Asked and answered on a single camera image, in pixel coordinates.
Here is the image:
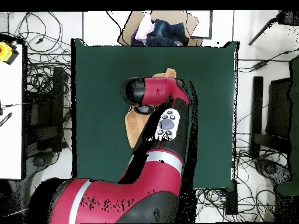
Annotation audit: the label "white desk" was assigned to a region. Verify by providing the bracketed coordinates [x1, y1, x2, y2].
[0, 44, 24, 180]

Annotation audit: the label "black cable bundle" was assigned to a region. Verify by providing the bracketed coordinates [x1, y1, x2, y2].
[196, 139, 281, 222]

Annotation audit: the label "black label strip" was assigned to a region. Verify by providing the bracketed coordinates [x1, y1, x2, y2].
[0, 112, 13, 128]

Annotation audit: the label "green cloth covered stand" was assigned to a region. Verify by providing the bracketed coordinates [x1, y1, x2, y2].
[276, 54, 299, 195]

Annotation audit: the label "tan terry towel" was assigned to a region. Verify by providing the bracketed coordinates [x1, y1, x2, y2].
[124, 68, 178, 149]

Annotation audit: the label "cardboard box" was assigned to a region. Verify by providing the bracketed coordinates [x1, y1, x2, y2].
[116, 10, 204, 47]

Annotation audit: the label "yellow emergency stop button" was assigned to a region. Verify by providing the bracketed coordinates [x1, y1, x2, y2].
[0, 41, 20, 65]

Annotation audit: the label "black cable tangle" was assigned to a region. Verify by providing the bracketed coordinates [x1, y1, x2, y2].
[8, 11, 72, 108]

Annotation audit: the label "pale pink garment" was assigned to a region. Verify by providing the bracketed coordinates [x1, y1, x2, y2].
[134, 12, 155, 44]

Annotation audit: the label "black tripod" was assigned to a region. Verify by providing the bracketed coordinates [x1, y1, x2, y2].
[248, 9, 299, 46]

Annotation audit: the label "dark green table cloth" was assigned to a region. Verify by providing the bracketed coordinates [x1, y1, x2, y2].
[71, 38, 239, 192]

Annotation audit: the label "black power adapter with cable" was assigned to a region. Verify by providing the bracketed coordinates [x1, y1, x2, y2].
[238, 47, 299, 72]

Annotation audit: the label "blue jeans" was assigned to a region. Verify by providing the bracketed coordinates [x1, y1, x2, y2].
[130, 19, 190, 47]

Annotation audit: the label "black metal frame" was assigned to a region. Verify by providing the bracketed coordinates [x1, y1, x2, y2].
[248, 76, 293, 159]
[24, 66, 71, 153]

